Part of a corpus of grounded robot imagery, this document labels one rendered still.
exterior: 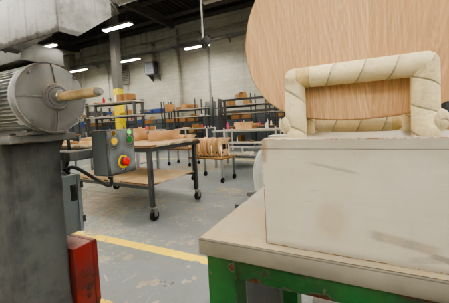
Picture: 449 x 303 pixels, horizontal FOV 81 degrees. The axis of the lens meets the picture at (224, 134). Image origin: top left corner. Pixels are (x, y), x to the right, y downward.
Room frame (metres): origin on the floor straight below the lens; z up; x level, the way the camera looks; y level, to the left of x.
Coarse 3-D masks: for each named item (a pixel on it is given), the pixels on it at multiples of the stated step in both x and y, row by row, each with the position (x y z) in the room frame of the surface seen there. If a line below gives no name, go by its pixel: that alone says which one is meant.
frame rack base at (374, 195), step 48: (288, 144) 0.41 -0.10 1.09; (336, 144) 0.37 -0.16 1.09; (384, 144) 0.35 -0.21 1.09; (432, 144) 0.32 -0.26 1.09; (288, 192) 0.41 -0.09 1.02; (336, 192) 0.37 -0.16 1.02; (384, 192) 0.35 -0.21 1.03; (432, 192) 0.32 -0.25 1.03; (288, 240) 0.41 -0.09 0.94; (336, 240) 0.38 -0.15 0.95; (384, 240) 0.35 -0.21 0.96; (432, 240) 0.32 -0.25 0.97
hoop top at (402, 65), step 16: (336, 64) 0.39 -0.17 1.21; (352, 64) 0.37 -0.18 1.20; (368, 64) 0.36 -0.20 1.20; (384, 64) 0.36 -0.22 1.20; (400, 64) 0.35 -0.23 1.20; (416, 64) 0.34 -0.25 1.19; (304, 80) 0.40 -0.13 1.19; (320, 80) 0.39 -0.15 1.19; (336, 80) 0.39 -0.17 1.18; (352, 80) 0.38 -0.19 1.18; (368, 80) 0.37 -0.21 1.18
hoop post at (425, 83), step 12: (420, 72) 0.34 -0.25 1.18; (432, 72) 0.33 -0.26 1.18; (420, 84) 0.34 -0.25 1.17; (432, 84) 0.33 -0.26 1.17; (420, 96) 0.34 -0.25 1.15; (432, 96) 0.33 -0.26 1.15; (420, 108) 0.34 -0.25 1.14; (432, 108) 0.33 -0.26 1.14; (420, 120) 0.34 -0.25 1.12; (432, 120) 0.33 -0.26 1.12; (420, 132) 0.34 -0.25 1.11; (432, 132) 0.33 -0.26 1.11
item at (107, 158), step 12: (96, 132) 1.15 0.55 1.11; (108, 132) 1.13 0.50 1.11; (120, 132) 1.19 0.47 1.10; (132, 132) 1.26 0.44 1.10; (96, 144) 1.15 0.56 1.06; (108, 144) 1.13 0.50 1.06; (120, 144) 1.19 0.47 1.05; (132, 144) 1.25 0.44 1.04; (96, 156) 1.15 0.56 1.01; (108, 156) 1.13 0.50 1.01; (120, 156) 1.18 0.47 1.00; (132, 156) 1.25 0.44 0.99; (72, 168) 1.19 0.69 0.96; (96, 168) 1.16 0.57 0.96; (108, 168) 1.13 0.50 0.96; (120, 168) 1.18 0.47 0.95; (132, 168) 1.24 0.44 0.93; (96, 180) 1.18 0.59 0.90
